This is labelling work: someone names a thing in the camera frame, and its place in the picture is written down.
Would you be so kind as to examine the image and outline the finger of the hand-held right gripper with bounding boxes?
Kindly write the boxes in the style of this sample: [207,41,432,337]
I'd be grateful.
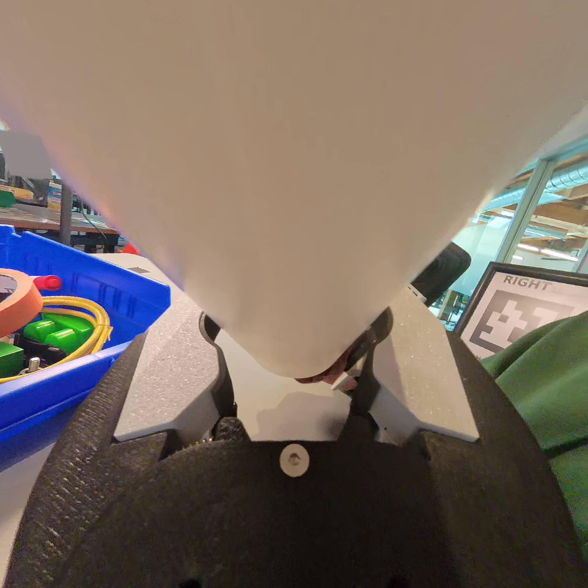
[330,366,364,394]

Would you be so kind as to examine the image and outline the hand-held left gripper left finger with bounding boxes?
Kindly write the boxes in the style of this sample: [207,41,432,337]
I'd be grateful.
[111,308,239,443]

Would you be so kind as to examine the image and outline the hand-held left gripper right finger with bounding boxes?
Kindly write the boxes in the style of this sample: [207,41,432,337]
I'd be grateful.
[353,292,481,448]

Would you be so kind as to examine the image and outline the white squeeze bottle black cap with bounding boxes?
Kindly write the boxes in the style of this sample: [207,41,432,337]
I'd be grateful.
[0,0,588,380]

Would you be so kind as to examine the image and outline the person's right hand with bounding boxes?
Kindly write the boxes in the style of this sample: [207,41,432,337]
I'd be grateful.
[298,352,356,386]

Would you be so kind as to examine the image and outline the framed black white tag sign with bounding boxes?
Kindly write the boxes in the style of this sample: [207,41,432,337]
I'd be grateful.
[456,261,588,362]

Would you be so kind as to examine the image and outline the blue plastic bin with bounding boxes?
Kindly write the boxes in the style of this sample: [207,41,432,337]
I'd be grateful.
[0,224,173,434]

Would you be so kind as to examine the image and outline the orange tape roll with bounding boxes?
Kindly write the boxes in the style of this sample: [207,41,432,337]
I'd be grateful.
[0,269,46,340]

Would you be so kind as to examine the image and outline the wooden work table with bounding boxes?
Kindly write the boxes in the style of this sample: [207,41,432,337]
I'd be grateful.
[0,179,122,254]

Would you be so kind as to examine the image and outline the yellow cable coil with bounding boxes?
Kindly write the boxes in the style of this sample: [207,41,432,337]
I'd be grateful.
[0,295,114,384]

